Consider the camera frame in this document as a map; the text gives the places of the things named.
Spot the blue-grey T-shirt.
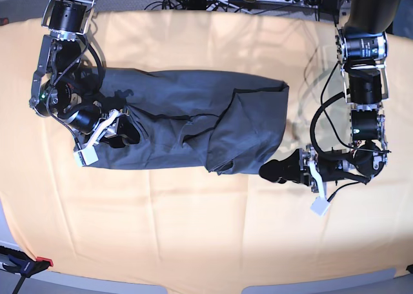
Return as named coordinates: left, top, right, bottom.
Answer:
left=94, top=68, right=289, bottom=175

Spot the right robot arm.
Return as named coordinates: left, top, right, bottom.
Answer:
left=29, top=0, right=140, bottom=151

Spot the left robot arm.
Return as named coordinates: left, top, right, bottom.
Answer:
left=259, top=0, right=401, bottom=194

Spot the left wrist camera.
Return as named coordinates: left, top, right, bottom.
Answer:
left=310, top=197, right=330, bottom=217

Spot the blue red bar clamp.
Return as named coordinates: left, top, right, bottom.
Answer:
left=1, top=246, right=54, bottom=294

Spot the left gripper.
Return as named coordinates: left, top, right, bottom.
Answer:
left=259, top=145, right=352, bottom=194

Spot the black power adapter brick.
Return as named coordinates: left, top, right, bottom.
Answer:
left=319, top=0, right=349, bottom=17

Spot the yellow tablecloth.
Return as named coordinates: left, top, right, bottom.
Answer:
left=1, top=11, right=412, bottom=293

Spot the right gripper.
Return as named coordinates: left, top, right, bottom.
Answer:
left=74, top=108, right=141, bottom=152

